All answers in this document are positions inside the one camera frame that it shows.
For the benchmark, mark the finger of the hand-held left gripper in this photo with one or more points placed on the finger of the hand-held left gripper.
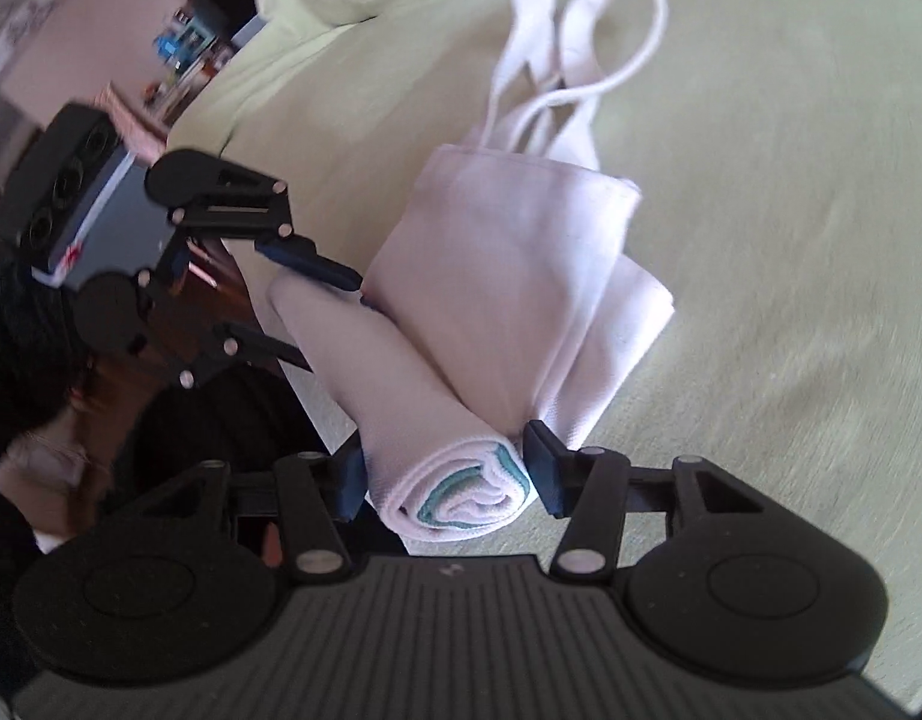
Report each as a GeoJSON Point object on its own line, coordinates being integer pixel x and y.
{"type": "Point", "coordinates": [236, 345]}
{"type": "Point", "coordinates": [311, 259]}

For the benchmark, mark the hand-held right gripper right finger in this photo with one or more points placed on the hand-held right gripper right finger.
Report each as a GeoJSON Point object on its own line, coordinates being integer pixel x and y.
{"type": "Point", "coordinates": [543, 465]}

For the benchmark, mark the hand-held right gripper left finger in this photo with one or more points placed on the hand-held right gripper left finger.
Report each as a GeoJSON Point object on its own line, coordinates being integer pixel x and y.
{"type": "Point", "coordinates": [350, 484]}

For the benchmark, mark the white and green shopping bag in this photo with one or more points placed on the white and green shopping bag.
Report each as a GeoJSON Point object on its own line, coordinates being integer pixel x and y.
{"type": "Point", "coordinates": [506, 255]}

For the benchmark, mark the person's dark clothing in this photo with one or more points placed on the person's dark clothing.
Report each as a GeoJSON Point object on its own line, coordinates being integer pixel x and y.
{"type": "Point", "coordinates": [221, 420]}

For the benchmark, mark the cluttered dark shelf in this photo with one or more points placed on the cluttered dark shelf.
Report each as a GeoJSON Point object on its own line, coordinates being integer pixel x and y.
{"type": "Point", "coordinates": [198, 30]}

